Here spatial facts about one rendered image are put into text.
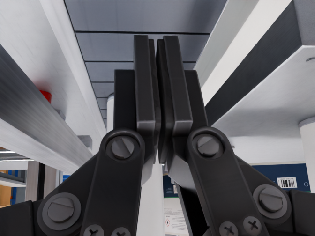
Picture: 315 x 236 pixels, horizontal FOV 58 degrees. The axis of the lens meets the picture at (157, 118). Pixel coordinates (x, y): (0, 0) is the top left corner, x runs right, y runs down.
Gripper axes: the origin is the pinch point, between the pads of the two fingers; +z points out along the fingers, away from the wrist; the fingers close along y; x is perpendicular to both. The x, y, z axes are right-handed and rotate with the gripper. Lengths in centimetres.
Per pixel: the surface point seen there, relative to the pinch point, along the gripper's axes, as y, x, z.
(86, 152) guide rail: -3.3, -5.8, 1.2
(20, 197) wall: -275, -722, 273
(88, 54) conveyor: -3.6, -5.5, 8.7
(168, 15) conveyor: 1.3, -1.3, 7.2
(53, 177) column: -12.6, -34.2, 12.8
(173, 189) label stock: 10, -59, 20
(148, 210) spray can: 0.6, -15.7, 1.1
